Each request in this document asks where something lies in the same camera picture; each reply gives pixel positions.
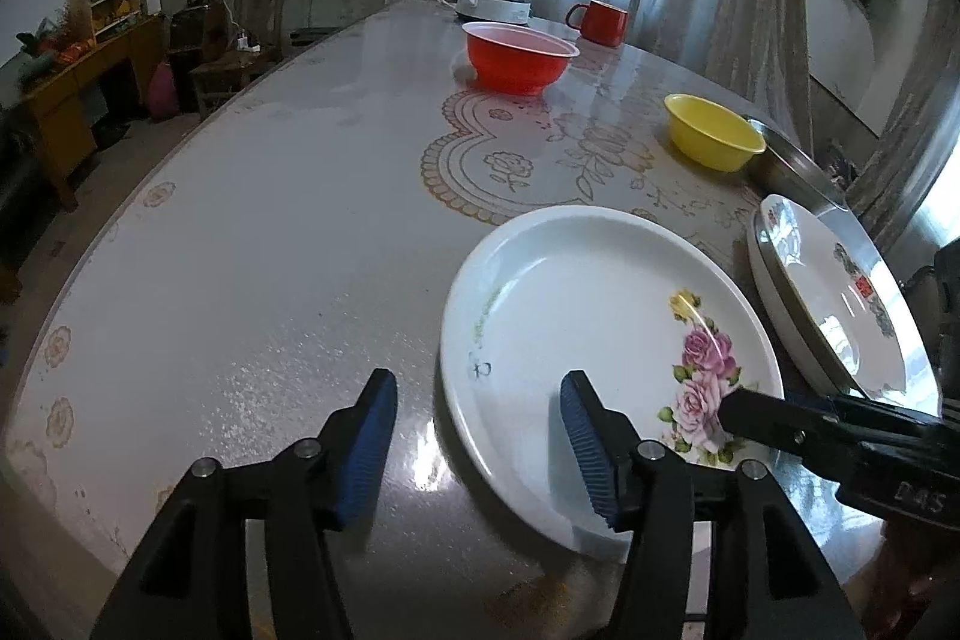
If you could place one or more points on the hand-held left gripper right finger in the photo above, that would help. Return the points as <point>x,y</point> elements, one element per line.
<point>589,452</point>

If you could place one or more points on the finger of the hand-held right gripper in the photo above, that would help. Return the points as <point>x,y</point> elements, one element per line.
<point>787,426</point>

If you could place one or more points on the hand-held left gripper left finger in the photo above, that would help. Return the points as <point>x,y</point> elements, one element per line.
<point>367,452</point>

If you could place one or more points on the white plate with pink roses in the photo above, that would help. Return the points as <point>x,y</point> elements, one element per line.
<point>585,310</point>

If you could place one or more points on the white plate with red print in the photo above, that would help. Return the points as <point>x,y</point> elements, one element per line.
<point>817,280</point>

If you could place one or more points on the steel basin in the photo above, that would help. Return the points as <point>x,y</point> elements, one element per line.
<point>795,168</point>

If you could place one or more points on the yellow bowl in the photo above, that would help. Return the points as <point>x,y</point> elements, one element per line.
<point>712,138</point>

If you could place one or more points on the person's right hand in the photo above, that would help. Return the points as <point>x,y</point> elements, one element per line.
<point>911,580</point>

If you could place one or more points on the red bowl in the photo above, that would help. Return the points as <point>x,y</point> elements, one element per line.
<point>517,66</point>

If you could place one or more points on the pink bag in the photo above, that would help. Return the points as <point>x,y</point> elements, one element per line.
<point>163,93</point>

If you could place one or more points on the black stool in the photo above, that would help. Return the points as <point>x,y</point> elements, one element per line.
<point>307,37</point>

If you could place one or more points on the red mug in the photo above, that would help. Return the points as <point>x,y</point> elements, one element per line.
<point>604,25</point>

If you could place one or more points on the dark wooden furniture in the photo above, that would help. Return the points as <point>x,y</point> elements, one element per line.
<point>191,33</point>

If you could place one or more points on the wooden desk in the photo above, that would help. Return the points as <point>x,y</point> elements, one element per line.
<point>67,85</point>

